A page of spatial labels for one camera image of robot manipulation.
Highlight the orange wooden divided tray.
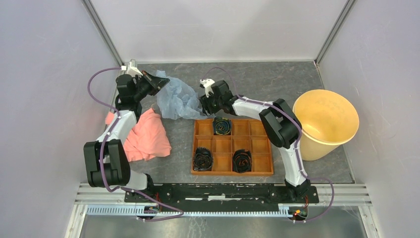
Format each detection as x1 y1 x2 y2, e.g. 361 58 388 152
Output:
191 119 274 177

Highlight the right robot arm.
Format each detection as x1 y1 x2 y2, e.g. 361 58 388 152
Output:
199 79 311 202

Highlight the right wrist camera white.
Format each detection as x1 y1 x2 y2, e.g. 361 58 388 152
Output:
200 78 215 98

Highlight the black orange rolled tie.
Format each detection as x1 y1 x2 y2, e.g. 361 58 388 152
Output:
232 149 252 174

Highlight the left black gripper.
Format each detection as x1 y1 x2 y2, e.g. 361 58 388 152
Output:
133 70 170 102

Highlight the translucent blue plastic trash bag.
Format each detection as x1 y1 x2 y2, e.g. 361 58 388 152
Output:
156 70 208 120

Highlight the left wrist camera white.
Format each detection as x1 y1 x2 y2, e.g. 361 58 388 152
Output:
120 59 143 77

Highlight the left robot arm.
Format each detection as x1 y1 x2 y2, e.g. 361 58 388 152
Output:
83 67 170 202

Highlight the white slotted cable duct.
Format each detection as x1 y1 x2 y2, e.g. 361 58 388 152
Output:
86 205 298 218

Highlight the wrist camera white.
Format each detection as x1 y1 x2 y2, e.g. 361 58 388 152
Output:
200 78 215 98
120 59 143 77

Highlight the yellow plastic trash bin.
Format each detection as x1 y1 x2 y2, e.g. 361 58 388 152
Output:
293 89 360 161

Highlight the black rolled tie left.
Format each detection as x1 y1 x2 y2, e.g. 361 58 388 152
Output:
193 147 213 172

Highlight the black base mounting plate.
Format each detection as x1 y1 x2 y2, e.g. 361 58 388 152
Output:
144 183 319 213

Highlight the pink cloth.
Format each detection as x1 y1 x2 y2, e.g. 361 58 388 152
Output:
123 108 172 162

